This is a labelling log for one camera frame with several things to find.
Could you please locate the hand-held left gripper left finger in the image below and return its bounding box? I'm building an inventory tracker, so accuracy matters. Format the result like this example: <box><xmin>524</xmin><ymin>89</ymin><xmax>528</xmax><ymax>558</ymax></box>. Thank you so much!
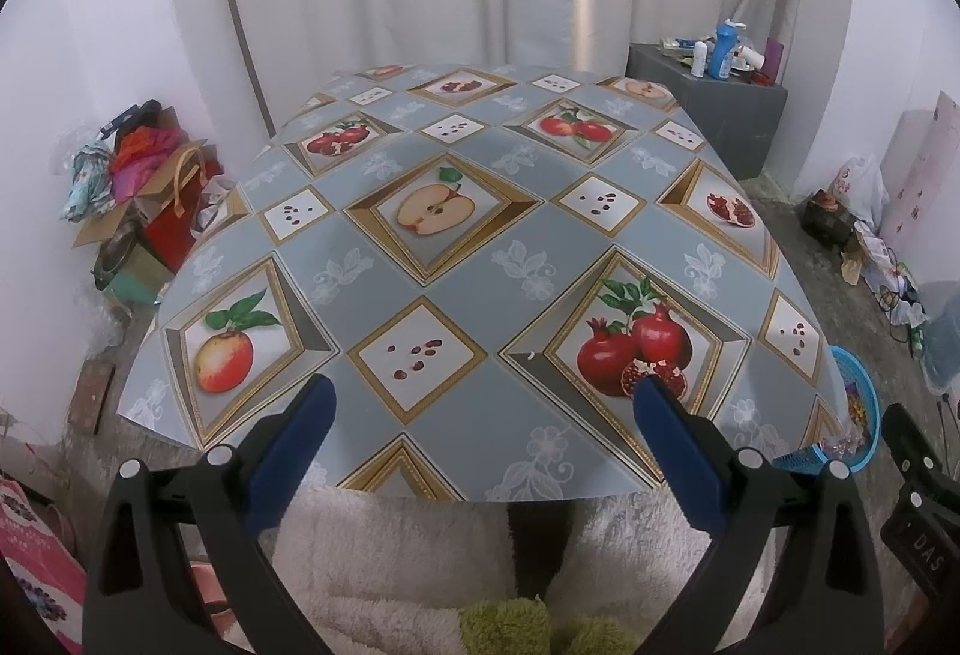
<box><xmin>82</xmin><ymin>373</ymin><xmax>337</xmax><ymax>655</ymax></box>

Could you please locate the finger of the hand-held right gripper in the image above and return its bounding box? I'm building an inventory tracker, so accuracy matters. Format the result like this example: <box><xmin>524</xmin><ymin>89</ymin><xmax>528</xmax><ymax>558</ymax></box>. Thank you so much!
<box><xmin>880</xmin><ymin>402</ymin><xmax>947</xmax><ymax>497</ymax></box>

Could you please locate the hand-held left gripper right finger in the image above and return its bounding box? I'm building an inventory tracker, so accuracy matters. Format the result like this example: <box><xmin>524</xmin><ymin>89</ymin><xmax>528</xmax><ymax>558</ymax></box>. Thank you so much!
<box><xmin>632</xmin><ymin>375</ymin><xmax>887</xmax><ymax>655</ymax></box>

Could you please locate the blue mesh basket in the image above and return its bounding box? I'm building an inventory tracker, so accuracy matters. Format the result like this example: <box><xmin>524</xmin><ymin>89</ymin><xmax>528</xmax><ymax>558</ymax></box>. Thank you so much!
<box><xmin>769</xmin><ymin>346</ymin><xmax>882</xmax><ymax>474</ymax></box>

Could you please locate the white fluffy cloth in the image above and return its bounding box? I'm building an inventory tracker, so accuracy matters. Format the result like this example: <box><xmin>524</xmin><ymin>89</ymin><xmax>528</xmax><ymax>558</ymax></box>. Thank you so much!
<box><xmin>187</xmin><ymin>475</ymin><xmax>758</xmax><ymax>655</ymax></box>

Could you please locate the pile of papers and packets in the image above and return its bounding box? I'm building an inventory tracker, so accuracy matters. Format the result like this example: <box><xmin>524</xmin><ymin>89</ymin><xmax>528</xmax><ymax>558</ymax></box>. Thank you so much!
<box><xmin>859</xmin><ymin>227</ymin><xmax>929</xmax><ymax>327</ymax></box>

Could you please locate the brown brick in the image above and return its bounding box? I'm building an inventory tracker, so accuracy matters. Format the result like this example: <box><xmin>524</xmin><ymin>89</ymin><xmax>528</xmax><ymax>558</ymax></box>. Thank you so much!
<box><xmin>73</xmin><ymin>362</ymin><xmax>118</xmax><ymax>435</ymax></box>

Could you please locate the teal box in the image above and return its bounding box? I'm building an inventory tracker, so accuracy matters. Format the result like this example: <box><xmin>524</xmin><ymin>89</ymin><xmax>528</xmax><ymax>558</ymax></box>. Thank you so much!
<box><xmin>97</xmin><ymin>242</ymin><xmax>177</xmax><ymax>307</ymax></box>

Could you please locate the dark printed box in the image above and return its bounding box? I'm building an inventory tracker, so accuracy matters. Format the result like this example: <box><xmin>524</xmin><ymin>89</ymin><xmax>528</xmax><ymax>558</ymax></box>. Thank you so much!
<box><xmin>799</xmin><ymin>190</ymin><xmax>860</xmax><ymax>248</ymax></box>

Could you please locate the green fluffy cloth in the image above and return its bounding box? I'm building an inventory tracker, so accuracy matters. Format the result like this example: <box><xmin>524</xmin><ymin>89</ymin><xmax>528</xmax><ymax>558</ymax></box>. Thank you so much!
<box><xmin>457</xmin><ymin>595</ymin><xmax>638</xmax><ymax>655</ymax></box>

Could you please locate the white plastic bag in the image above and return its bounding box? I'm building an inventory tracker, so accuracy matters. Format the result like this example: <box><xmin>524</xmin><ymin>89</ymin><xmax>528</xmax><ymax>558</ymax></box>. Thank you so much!
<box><xmin>829</xmin><ymin>155</ymin><xmax>890</xmax><ymax>230</ymax></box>

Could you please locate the pink patterned roll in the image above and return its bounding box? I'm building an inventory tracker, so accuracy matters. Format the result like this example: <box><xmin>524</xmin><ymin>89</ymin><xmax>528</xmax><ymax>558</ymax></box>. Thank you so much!
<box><xmin>879</xmin><ymin>91</ymin><xmax>960</xmax><ymax>245</ymax></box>

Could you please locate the fruit print tablecloth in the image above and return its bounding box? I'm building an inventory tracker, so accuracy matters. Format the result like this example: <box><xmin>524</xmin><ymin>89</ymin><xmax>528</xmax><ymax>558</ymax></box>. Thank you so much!
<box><xmin>116</xmin><ymin>62</ymin><xmax>845</xmax><ymax>503</ymax></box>

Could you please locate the pink printed paper bag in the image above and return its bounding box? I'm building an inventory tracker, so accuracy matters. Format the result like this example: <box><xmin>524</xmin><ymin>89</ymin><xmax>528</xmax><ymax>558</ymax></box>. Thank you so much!
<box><xmin>0</xmin><ymin>475</ymin><xmax>88</xmax><ymax>655</ymax></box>

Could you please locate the open cardboard box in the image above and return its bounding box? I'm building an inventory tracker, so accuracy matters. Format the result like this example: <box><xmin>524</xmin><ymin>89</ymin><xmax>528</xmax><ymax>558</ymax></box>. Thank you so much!
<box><xmin>71</xmin><ymin>137</ymin><xmax>212</xmax><ymax>251</ymax></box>

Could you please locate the colourful clothes pile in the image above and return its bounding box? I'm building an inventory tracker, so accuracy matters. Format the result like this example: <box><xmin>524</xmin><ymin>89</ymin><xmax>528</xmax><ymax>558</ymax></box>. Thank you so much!
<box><xmin>64</xmin><ymin>100</ymin><xmax>188</xmax><ymax>222</ymax></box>

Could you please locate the grey cabinet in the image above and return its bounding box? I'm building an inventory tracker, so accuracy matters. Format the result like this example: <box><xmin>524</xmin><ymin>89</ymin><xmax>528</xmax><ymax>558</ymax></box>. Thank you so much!
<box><xmin>626</xmin><ymin>41</ymin><xmax>790</xmax><ymax>180</ymax></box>

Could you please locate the blue white bottle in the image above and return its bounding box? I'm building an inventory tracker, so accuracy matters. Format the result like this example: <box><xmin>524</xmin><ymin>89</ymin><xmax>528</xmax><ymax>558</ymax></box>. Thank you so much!
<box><xmin>709</xmin><ymin>20</ymin><xmax>748</xmax><ymax>80</ymax></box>

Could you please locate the purple card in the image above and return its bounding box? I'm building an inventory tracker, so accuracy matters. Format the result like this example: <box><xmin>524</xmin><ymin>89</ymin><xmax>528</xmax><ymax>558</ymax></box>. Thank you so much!
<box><xmin>761</xmin><ymin>35</ymin><xmax>786</xmax><ymax>86</ymax></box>

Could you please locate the dark curved pole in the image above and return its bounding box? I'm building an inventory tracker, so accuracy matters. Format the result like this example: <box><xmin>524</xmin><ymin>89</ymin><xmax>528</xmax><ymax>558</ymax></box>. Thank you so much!
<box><xmin>210</xmin><ymin>0</ymin><xmax>277</xmax><ymax>140</ymax></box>

